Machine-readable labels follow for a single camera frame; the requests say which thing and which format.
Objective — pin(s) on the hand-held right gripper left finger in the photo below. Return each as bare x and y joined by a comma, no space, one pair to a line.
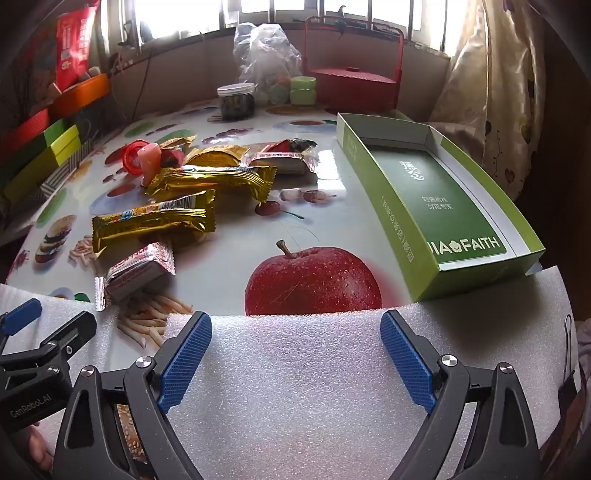
184,364

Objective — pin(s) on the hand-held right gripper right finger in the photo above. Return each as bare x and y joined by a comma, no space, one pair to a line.
406,360

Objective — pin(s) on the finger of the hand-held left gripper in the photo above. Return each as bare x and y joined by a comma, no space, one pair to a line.
74,332
21,314

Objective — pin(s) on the red white snack packet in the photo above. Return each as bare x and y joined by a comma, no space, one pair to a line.
281,162
134,272

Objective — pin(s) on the long gold snack bar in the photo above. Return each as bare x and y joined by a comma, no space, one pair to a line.
207,180
152,219

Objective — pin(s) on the green cardboard box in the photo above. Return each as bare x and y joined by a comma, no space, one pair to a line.
415,194

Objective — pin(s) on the red jelly cup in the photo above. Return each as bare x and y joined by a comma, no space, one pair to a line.
131,157

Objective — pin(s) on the pink jelly cup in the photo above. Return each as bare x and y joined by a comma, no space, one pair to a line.
150,159

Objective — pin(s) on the small dark red packet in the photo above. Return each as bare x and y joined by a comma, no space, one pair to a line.
171,157

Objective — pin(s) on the gold candy packet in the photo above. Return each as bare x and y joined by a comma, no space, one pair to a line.
217,154

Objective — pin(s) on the red black snack packet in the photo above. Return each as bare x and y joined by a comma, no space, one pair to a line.
295,145

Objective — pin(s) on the person's left hand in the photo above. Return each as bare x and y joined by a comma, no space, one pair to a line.
39,450

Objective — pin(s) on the white foam sheet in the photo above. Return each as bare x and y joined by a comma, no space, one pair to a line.
300,369

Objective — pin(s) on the fruit print tablecloth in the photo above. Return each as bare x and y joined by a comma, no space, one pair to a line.
221,258

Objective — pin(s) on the black white striped box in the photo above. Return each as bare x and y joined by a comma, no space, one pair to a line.
78,154

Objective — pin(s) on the lime green box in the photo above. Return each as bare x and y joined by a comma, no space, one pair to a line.
64,145

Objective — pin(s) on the red box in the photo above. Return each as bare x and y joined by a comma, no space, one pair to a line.
27,129

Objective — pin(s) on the dark green box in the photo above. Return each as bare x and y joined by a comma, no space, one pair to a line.
53,129

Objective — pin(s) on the black patterned box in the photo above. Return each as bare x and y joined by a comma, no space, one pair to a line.
92,120

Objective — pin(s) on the dark jar with white lid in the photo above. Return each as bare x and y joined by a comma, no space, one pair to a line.
235,106

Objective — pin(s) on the red paper bag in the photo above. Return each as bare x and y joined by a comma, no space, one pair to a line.
74,46

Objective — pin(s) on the cream patterned curtain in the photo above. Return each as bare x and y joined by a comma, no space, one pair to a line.
489,92

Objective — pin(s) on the clear plastic bag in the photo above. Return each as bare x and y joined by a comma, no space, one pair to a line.
265,55

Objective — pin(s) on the window with metal bars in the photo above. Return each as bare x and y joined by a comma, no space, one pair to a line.
184,18

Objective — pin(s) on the black hook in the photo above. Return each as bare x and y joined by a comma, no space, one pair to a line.
341,10

